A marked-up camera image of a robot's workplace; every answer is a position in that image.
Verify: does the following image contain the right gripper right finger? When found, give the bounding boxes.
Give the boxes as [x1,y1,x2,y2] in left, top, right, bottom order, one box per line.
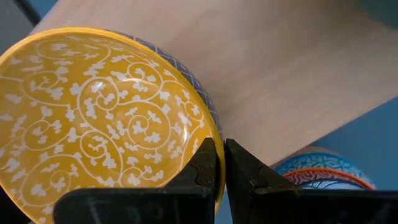
[224,138,398,224]

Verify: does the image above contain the navy bowl with yellow inside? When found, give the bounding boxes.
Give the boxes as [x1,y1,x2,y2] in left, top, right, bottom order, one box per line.
[0,27,226,224]

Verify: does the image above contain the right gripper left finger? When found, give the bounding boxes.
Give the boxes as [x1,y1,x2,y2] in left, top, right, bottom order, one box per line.
[52,138,219,224]

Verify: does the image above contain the red zigzag patterned bowl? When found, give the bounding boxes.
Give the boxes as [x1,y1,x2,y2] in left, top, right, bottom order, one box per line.
[282,167,376,190]

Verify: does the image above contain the teal geometric patterned bowl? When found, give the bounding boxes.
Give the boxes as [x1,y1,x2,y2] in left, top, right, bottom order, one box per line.
[274,151,374,187]

